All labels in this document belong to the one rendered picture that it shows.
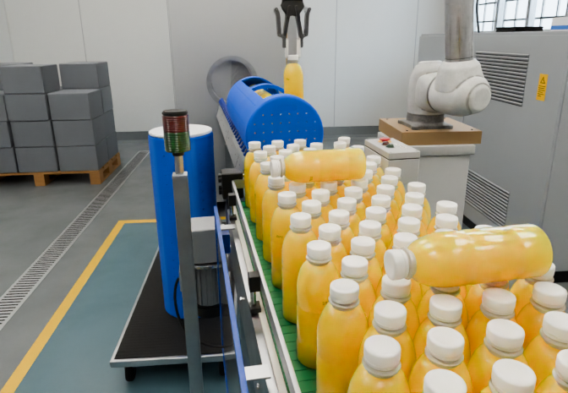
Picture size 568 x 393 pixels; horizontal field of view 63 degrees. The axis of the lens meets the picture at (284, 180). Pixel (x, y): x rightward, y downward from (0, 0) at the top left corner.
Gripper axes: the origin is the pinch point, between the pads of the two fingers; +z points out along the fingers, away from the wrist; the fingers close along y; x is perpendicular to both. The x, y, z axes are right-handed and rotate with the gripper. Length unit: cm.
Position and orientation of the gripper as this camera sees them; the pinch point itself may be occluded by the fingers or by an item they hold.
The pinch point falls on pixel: (292, 48)
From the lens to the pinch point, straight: 174.3
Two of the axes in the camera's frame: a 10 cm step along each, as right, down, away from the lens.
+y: -9.8, 0.7, -1.8
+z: 0.1, 9.6, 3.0
